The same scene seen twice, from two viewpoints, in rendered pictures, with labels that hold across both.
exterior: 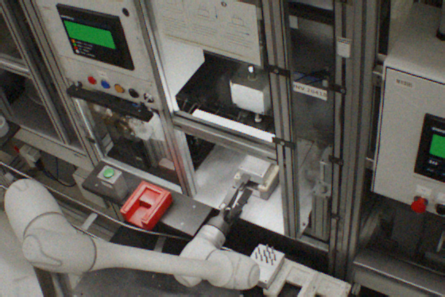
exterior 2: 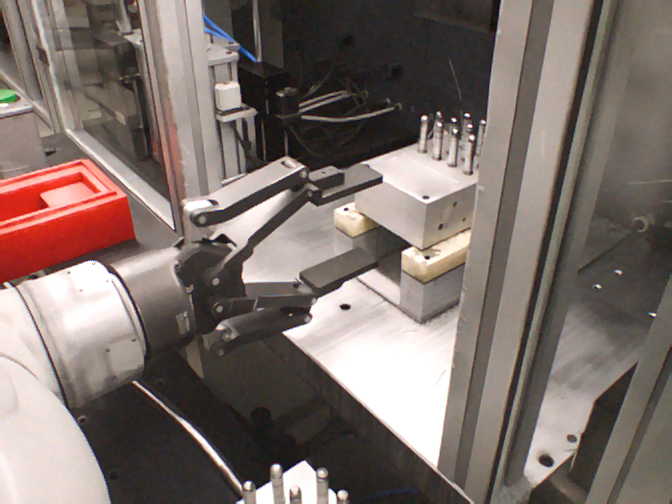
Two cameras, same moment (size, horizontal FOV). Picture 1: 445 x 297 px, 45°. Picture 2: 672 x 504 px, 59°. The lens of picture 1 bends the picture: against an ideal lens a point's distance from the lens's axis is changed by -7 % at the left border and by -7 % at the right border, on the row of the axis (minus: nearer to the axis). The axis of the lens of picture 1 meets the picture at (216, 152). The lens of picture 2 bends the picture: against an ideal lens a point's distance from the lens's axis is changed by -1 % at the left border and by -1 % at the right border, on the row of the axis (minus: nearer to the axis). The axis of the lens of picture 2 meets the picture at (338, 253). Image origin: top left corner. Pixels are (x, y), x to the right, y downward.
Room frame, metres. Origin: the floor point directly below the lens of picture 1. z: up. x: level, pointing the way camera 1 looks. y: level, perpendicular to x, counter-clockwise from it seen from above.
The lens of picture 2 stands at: (0.77, -0.16, 1.28)
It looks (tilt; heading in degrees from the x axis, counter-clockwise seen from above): 33 degrees down; 12
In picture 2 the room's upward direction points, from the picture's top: straight up
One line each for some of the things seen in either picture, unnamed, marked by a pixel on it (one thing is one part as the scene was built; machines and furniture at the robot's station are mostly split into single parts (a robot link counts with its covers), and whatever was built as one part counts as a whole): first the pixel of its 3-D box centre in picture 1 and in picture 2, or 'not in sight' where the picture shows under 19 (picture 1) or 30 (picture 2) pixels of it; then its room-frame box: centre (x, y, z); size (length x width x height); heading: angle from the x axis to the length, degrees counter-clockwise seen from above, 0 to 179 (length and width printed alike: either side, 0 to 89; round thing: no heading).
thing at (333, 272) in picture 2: (245, 196); (339, 269); (1.21, -0.07, 0.96); 0.07 x 0.03 x 0.01; 140
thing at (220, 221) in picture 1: (222, 221); (183, 291); (1.09, 0.03, 1.01); 0.09 x 0.07 x 0.08; 140
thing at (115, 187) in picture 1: (114, 181); (19, 142); (1.39, 0.40, 0.97); 0.08 x 0.08 x 0.12; 50
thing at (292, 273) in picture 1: (294, 287); not in sight; (0.87, -0.16, 0.84); 0.36 x 0.14 x 0.10; 50
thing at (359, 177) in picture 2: (242, 182); (340, 183); (1.21, -0.07, 1.05); 0.07 x 0.03 x 0.01; 140
